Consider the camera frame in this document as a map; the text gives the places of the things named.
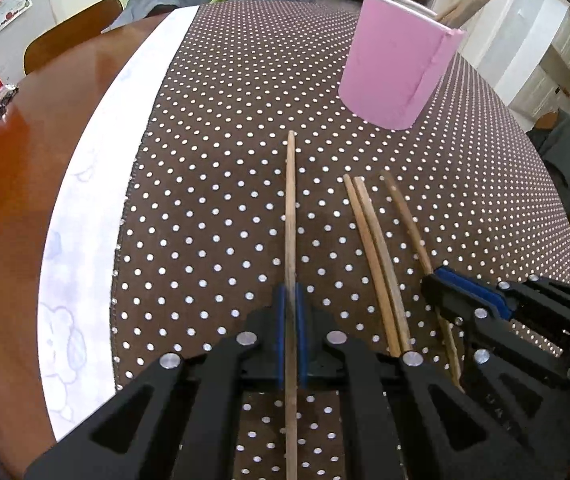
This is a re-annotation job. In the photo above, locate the brown wooden chair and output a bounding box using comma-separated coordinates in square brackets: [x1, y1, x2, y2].
[23, 0, 125, 75]

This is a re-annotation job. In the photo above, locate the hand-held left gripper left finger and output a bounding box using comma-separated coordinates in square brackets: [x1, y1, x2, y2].
[24, 284, 286, 480]

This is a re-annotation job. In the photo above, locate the white storage cabinet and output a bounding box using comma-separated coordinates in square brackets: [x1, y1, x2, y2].
[494, 0, 570, 131]

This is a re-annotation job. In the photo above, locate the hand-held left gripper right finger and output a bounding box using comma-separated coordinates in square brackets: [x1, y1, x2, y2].
[295, 284, 549, 480]

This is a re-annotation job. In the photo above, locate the brown polka-dot table mat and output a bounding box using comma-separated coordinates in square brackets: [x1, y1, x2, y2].
[110, 0, 570, 480]

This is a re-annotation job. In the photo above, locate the white printed cloth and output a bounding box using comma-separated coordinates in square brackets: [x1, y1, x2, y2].
[37, 6, 201, 444]

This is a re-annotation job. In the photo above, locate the clear plastic packet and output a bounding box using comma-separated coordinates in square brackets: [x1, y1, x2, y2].
[0, 84, 19, 126]

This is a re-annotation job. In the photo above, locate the pink cup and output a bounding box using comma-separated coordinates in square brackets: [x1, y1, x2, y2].
[337, 0, 468, 132]

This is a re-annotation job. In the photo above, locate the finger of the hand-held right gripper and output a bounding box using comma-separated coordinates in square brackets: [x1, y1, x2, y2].
[420, 265, 570, 357]
[457, 317, 570, 472]

